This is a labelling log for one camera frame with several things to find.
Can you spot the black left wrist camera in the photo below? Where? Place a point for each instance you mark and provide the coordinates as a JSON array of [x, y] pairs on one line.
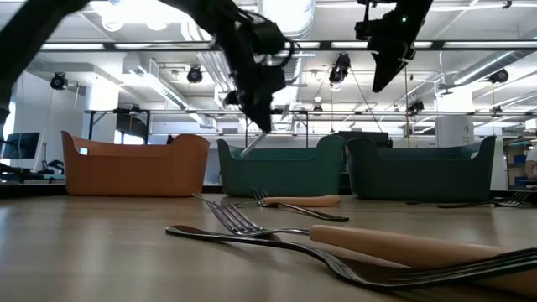
[[268, 38]]

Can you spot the orange plastic bin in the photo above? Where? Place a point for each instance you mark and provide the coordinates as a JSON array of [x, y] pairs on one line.
[[134, 176]]

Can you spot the shelf with blue bins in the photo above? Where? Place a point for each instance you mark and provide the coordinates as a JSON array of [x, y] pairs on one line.
[[518, 161]]

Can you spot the dark computer monitor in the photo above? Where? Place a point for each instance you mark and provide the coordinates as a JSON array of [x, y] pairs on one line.
[[23, 144]]

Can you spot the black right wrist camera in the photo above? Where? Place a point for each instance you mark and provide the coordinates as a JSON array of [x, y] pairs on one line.
[[365, 30]]

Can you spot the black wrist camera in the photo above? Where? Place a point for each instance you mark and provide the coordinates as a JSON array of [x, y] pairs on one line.
[[268, 38], [365, 30]]

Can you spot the person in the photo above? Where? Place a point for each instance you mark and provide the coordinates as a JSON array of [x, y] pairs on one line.
[[533, 161]]

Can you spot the black metal fork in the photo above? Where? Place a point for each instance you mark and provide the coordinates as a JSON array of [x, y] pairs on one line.
[[331, 217], [419, 203], [184, 231], [449, 206]]

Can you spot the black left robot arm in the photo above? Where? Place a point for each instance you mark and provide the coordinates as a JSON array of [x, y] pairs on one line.
[[25, 42]]

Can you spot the black horizontal crossbar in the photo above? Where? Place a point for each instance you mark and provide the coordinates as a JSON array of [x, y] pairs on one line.
[[326, 45]]

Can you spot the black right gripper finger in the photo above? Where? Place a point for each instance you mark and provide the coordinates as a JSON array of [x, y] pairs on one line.
[[382, 67], [396, 66]]

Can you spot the black hanging lamp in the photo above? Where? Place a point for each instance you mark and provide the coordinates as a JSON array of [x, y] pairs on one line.
[[340, 69], [58, 81], [416, 105], [499, 76], [194, 75]]

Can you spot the black panel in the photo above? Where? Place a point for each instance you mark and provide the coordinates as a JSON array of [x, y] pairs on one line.
[[134, 123]]

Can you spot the silver ventilation duct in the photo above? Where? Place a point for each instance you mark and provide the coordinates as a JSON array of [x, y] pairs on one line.
[[304, 12]]

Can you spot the thin vertical pole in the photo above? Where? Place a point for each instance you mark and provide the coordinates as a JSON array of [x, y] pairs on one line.
[[406, 126]]

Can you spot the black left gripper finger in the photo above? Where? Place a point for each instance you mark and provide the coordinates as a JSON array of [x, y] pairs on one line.
[[257, 115], [267, 115]]

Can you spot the blue-grey plastic bin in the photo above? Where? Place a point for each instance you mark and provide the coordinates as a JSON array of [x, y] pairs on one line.
[[419, 180]]

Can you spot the black monitor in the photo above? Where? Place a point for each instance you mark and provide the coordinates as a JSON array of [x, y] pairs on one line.
[[365, 135]]

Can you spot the green plastic bin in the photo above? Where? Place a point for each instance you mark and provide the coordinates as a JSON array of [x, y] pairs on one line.
[[285, 176]]

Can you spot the black aluminium rig frame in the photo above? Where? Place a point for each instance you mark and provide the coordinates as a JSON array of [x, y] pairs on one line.
[[33, 189]]

